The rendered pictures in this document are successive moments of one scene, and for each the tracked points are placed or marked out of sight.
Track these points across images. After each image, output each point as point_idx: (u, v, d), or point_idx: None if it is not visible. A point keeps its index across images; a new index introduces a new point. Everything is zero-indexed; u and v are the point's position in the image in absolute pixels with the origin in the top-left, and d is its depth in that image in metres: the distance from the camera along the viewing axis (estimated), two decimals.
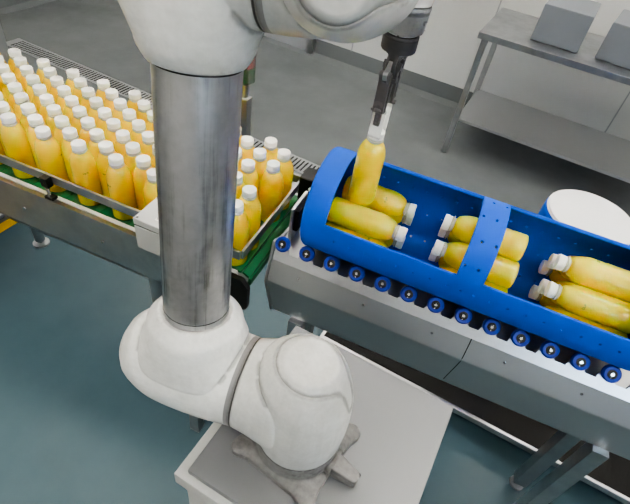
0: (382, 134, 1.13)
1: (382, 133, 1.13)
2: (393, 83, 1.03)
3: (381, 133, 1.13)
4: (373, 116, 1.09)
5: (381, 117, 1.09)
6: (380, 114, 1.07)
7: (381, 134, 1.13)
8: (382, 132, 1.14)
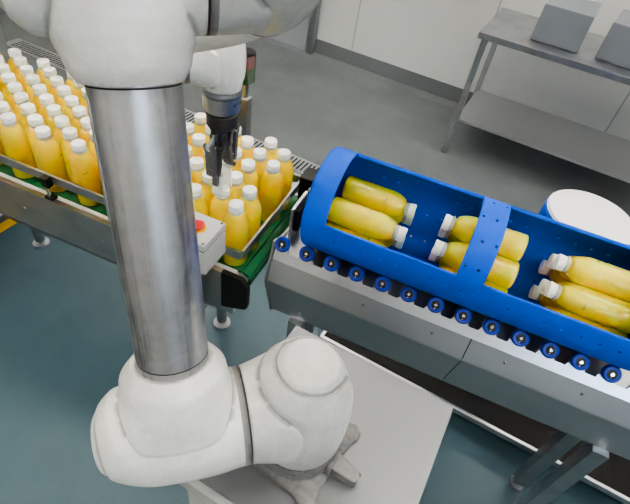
0: (225, 192, 1.27)
1: (225, 191, 1.28)
2: (221, 152, 1.17)
3: (225, 191, 1.28)
4: (213, 177, 1.24)
5: (219, 179, 1.23)
6: (216, 177, 1.21)
7: (224, 192, 1.27)
8: (226, 189, 1.28)
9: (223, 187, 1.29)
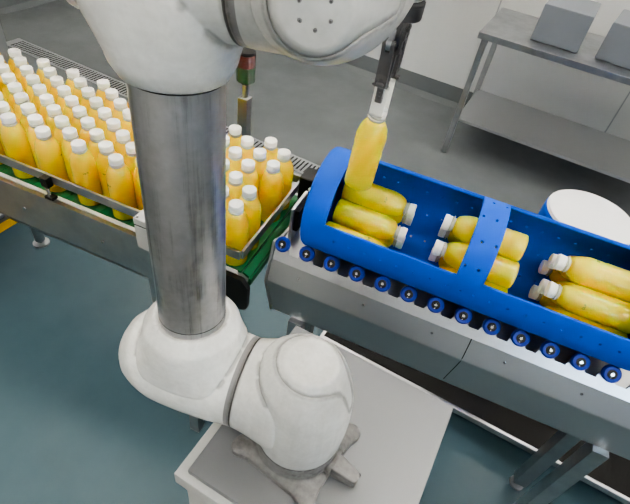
0: (225, 191, 1.27)
1: None
2: (397, 54, 0.94)
3: None
4: (375, 92, 1.00)
5: (384, 93, 1.00)
6: (383, 89, 0.98)
7: None
8: (225, 189, 1.28)
9: None
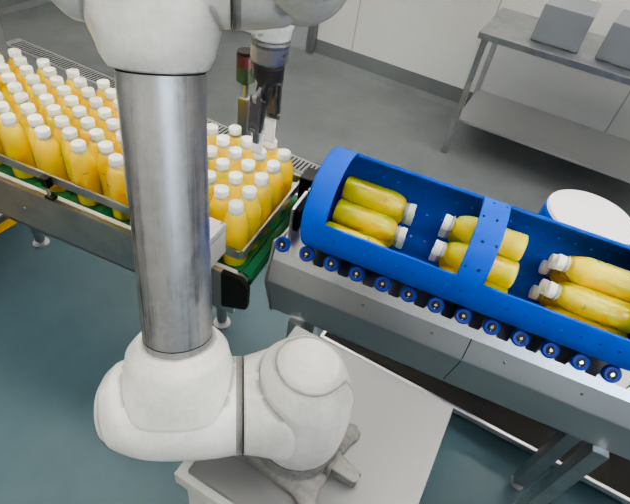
0: (225, 191, 1.27)
1: (224, 191, 1.28)
2: (265, 106, 1.17)
3: (224, 190, 1.28)
4: (253, 135, 1.22)
5: (259, 136, 1.22)
6: (257, 133, 1.20)
7: (223, 192, 1.27)
8: (225, 189, 1.28)
9: (222, 187, 1.29)
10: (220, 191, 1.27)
